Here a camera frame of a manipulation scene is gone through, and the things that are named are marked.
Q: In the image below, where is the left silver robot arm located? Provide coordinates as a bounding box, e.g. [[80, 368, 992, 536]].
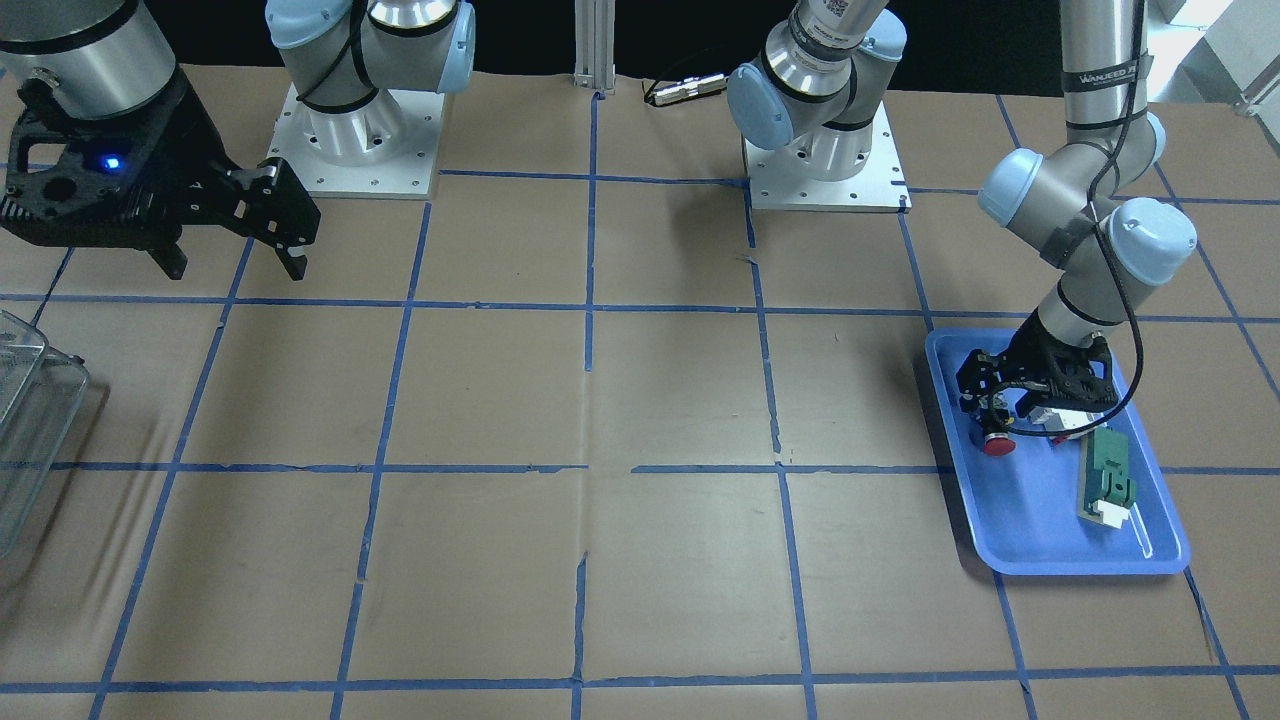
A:
[[727, 1, 1197, 456]]

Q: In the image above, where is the wire mesh basket shelf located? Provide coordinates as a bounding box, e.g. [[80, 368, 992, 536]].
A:
[[1, 311, 90, 560]]

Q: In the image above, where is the green circuit board module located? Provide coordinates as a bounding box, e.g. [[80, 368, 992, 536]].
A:
[[1076, 427, 1137, 529]]

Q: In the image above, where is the red emergency stop button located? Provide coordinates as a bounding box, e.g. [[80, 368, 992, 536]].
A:
[[972, 413, 1018, 457]]

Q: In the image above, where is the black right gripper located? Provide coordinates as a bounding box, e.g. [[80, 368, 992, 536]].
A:
[[3, 69, 323, 281]]

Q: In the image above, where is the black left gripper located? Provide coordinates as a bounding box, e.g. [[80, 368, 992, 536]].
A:
[[956, 325, 1116, 441]]

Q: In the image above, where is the white circuit breaker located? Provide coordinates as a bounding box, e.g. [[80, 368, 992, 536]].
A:
[[1047, 409, 1102, 446]]

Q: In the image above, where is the aluminium frame post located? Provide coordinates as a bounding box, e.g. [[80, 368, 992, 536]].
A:
[[572, 0, 616, 94]]

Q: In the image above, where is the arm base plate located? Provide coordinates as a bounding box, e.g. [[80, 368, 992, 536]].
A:
[[268, 86, 451, 200], [742, 104, 913, 213]]

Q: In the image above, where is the blue plastic tray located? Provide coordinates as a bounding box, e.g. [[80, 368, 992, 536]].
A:
[[923, 327, 1192, 577]]

